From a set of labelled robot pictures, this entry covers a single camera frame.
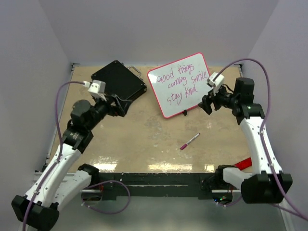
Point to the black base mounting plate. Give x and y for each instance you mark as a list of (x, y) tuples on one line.
[(199, 185)]

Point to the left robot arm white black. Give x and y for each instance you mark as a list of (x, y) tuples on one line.
[(40, 206)]

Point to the whiteboard with pink frame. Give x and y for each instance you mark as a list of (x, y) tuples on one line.
[(180, 85)]

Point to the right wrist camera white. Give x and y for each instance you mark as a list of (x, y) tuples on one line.
[(215, 81)]

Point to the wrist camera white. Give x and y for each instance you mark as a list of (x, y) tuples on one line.
[(215, 81), (96, 89)]

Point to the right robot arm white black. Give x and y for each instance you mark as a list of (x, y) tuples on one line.
[(268, 182)]

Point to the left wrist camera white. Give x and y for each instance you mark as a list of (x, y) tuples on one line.
[(96, 89)]

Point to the black hard case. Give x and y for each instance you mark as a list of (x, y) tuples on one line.
[(120, 81)]

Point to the purple capped whiteboard marker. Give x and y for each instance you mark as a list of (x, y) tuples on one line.
[(189, 141)]

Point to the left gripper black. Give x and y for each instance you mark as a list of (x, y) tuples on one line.
[(118, 110)]

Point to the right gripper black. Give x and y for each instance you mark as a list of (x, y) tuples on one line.
[(208, 99)]

